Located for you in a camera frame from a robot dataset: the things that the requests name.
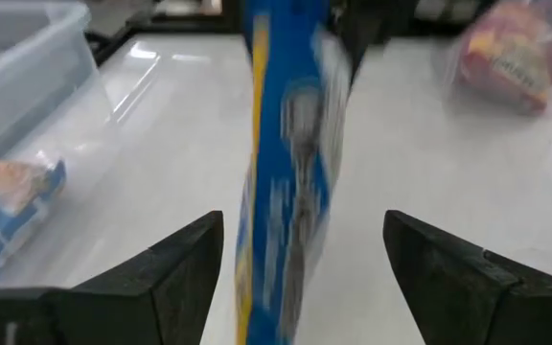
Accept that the clear plastic bin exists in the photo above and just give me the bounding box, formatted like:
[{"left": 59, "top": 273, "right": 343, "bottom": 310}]
[
  {"left": 0, "top": 0, "right": 122, "bottom": 288},
  {"left": 431, "top": 0, "right": 552, "bottom": 119}
]

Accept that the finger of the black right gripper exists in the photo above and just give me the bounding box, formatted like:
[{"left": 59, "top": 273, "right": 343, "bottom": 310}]
[{"left": 329, "top": 0, "right": 419, "bottom": 90}]

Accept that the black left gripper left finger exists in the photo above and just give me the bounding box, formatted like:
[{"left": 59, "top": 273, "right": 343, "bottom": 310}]
[{"left": 48, "top": 209, "right": 225, "bottom": 345}]

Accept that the blue Maruchan ramen packet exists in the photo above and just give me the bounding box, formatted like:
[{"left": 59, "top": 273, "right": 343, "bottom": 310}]
[
  {"left": 0, "top": 157, "right": 68, "bottom": 280},
  {"left": 234, "top": 0, "right": 354, "bottom": 345}
]

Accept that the black table frame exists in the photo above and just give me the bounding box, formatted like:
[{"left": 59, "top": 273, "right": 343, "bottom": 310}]
[{"left": 83, "top": 0, "right": 497, "bottom": 66}]

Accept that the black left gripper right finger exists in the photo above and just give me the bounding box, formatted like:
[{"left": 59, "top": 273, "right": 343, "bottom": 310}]
[{"left": 382, "top": 209, "right": 552, "bottom": 345}]

